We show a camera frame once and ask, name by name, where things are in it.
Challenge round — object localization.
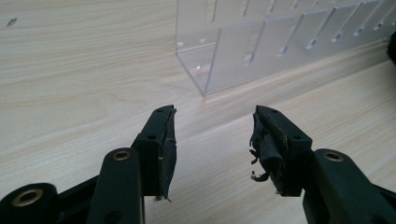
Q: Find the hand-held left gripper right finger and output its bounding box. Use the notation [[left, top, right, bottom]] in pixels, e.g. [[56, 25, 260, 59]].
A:
[[248, 105, 396, 224]]

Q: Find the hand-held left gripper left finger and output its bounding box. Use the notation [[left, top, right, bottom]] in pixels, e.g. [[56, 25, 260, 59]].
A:
[[85, 104, 178, 224]]

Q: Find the clear acrylic slotted rack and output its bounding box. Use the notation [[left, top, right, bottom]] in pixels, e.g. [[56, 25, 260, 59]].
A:
[[175, 0, 396, 97]]

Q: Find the dark object at table edge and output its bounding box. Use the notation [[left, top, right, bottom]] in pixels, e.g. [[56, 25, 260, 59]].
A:
[[387, 36, 396, 66]]

